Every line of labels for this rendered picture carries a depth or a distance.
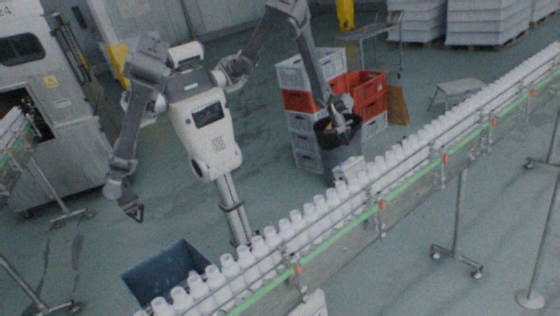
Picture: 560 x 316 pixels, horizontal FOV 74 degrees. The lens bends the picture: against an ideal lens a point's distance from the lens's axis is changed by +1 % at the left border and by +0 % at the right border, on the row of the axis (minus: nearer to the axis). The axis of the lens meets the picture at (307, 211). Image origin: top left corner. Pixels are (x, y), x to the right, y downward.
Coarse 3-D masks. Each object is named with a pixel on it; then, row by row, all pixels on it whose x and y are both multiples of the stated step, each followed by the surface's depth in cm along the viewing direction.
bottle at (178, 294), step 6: (174, 288) 110; (180, 288) 111; (174, 294) 110; (180, 294) 108; (186, 294) 112; (174, 300) 110; (180, 300) 109; (186, 300) 110; (192, 300) 112; (174, 306) 110; (180, 306) 110; (186, 306) 110; (180, 312) 111; (192, 312) 112; (198, 312) 115
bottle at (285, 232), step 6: (282, 222) 131; (288, 222) 129; (282, 228) 129; (288, 228) 129; (282, 234) 130; (288, 234) 129; (282, 240) 131; (294, 240) 132; (288, 246) 132; (294, 246) 133; (288, 252) 134
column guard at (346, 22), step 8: (336, 0) 988; (344, 0) 970; (352, 0) 986; (336, 8) 1000; (344, 8) 981; (352, 8) 996; (344, 16) 994; (352, 16) 1006; (344, 24) 1008; (352, 24) 1015
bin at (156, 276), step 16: (160, 256) 165; (176, 256) 170; (192, 256) 175; (128, 272) 157; (144, 272) 162; (160, 272) 168; (176, 272) 173; (128, 288) 147; (144, 288) 165; (160, 288) 171
